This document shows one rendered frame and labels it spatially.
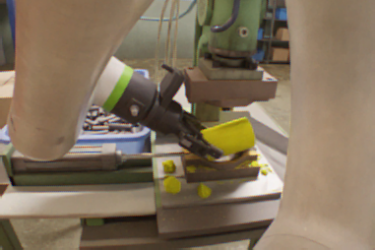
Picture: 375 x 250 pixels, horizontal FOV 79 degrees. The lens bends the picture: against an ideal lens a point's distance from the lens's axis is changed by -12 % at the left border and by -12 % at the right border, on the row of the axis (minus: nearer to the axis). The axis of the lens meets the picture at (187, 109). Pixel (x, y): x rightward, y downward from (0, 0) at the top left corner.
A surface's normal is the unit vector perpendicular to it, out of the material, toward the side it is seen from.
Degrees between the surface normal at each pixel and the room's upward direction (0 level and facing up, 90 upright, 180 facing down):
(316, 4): 95
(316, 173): 88
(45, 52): 120
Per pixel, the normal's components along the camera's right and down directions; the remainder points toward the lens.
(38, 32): -0.32, 0.74
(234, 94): 0.16, 0.42
